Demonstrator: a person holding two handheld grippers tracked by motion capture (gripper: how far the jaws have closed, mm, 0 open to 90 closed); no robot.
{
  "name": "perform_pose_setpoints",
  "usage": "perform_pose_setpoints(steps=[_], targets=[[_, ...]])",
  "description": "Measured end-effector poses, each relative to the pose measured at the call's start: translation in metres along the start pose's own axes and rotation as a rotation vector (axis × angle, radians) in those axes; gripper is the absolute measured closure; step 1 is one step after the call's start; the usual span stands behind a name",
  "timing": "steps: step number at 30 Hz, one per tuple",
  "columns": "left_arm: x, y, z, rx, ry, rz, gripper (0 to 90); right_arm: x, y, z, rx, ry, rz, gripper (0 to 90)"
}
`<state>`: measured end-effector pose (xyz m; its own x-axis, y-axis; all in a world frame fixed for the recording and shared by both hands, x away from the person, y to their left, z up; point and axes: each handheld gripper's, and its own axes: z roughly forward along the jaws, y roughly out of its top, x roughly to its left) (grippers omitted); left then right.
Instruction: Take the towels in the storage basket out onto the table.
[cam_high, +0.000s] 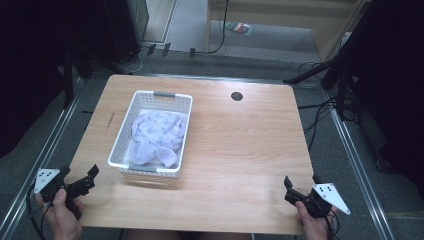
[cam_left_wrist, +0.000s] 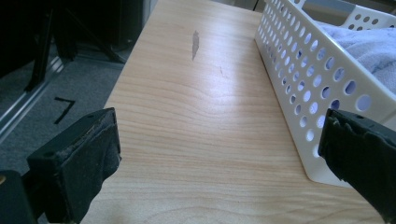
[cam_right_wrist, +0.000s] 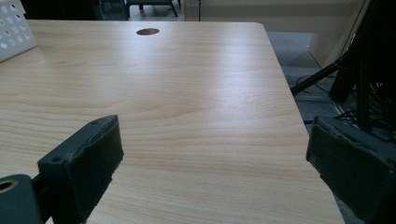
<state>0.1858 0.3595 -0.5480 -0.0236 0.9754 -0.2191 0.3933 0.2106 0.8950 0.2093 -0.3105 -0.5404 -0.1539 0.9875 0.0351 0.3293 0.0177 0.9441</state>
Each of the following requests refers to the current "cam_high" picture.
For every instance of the person's right hand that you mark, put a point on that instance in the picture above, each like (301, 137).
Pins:
(313, 226)

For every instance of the light wooden cabinet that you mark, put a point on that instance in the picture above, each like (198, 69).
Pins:
(300, 13)

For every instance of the pale printed cloth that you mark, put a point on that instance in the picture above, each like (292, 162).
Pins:
(156, 135)

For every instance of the metal floor rail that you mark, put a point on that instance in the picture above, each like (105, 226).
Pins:
(43, 156)
(360, 173)

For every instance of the white perforated plastic basket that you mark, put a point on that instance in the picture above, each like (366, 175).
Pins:
(124, 151)

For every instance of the person's left hand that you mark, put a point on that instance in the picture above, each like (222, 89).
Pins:
(63, 220)

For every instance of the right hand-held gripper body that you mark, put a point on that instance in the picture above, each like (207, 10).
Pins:
(328, 195)

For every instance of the colourful flat packet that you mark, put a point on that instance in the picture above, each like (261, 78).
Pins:
(239, 28)

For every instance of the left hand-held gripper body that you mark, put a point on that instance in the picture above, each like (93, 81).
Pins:
(46, 178)

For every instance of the dark cabinet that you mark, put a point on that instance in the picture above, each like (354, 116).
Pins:
(125, 26)

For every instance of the black stand leg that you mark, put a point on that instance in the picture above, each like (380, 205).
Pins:
(310, 72)

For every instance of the black plug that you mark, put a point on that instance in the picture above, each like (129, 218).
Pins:
(151, 49)
(192, 52)
(166, 49)

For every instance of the black round table grommet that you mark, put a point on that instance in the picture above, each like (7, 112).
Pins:
(236, 96)

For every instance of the black curtain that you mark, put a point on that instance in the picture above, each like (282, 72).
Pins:
(30, 66)
(396, 83)

